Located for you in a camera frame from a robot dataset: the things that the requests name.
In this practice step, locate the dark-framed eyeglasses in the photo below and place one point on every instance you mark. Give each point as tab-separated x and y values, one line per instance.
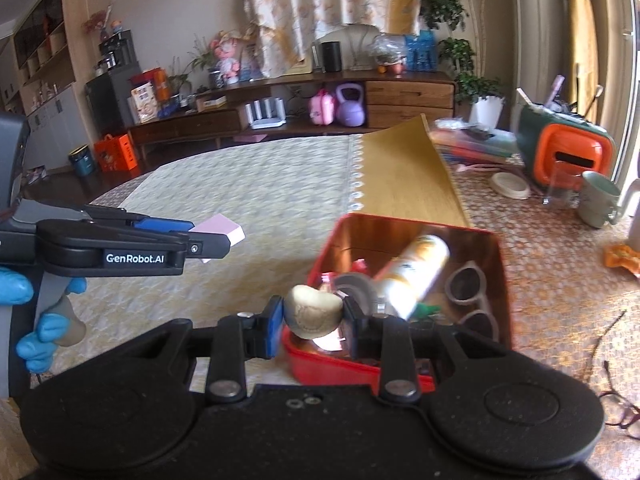
622	405

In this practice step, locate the small cardboard box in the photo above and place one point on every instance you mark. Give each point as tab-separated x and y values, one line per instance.
211	104

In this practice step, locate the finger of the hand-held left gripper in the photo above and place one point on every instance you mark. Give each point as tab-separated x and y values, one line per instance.
160	224
210	246

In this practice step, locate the green chess pawn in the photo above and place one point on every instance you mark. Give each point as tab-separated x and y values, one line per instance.
426	311

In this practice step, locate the dark mini fridge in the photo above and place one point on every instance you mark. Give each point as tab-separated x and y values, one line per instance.
107	102

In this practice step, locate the black coffee machine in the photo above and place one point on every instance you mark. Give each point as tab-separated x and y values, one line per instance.
116	52

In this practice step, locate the white router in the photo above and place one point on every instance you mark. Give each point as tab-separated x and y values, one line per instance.
265	115

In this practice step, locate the pink doll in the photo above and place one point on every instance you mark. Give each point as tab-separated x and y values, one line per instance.
227	57

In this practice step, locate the white sunglasses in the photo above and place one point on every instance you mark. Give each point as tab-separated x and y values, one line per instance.
472	285

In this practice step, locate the clear bag of fruit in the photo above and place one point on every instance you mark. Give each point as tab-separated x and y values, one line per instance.
390	52

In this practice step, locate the pink flat box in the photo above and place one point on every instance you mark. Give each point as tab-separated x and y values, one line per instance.
251	137

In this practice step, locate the beige rounded ornament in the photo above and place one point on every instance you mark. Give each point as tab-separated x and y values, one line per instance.
312	310

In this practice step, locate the wall cupboards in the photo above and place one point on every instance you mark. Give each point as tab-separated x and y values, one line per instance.
45	60

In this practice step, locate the pair of shoes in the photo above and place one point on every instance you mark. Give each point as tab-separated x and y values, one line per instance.
36	174

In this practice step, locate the yellow curtain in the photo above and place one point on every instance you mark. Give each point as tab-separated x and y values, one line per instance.
582	35

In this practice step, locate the orange carton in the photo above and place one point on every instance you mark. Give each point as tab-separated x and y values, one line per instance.
116	154

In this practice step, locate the potted plant patterned pot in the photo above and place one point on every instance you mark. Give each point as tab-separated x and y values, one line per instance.
210	62

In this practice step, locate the yellow wood-grain mat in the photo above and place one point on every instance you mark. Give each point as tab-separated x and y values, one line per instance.
405	180

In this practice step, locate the purple kettlebell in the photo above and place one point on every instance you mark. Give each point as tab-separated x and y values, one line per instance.
350	110

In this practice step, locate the potted green tree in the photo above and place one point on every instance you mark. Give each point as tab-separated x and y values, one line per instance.
450	5

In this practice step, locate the green mug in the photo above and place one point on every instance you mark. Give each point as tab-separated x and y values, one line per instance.
597	200

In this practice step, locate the red gift box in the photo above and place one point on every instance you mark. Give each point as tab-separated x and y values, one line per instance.
157	82

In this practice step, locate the small potted plant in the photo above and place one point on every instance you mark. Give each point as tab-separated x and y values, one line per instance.
180	85

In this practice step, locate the black speaker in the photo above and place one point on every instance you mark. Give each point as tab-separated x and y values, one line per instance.
331	56

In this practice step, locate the beige lace tablecloth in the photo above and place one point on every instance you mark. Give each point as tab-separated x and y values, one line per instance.
550	285

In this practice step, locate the white round lid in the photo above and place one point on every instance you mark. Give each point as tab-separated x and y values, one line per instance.
510	186

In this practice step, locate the printed snack bag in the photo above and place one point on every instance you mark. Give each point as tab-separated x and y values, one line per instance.
143	104

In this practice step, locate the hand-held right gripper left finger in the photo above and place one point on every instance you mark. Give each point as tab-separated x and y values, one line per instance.
276	327

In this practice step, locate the clear glass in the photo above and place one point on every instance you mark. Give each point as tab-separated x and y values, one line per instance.
560	187

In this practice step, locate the wooden TV cabinet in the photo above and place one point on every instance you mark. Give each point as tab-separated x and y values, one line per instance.
410	97

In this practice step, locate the teal bucket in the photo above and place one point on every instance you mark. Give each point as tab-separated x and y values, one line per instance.
81	161

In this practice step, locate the white standing air conditioner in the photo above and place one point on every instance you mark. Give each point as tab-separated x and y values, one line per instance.
537	25

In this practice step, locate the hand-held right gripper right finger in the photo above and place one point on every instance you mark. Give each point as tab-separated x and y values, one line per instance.
354	332

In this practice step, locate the stack of books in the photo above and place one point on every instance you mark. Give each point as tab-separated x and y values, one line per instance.
475	142

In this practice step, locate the white yellow sunscreen bottle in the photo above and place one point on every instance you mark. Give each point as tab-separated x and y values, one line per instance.
415	275

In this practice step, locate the orange green storage box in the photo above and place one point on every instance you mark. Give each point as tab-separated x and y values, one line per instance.
570	152

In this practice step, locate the pink toy case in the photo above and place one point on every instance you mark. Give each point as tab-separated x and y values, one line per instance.
321	109

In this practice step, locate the person's left hand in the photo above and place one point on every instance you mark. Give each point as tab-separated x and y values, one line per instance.
15	287

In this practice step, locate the red tin box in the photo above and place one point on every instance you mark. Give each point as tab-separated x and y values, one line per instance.
370	237

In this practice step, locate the orange snack wrapper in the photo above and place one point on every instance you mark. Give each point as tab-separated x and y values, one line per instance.
622	257

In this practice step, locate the floral cloth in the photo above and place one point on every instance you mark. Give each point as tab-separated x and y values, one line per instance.
325	5

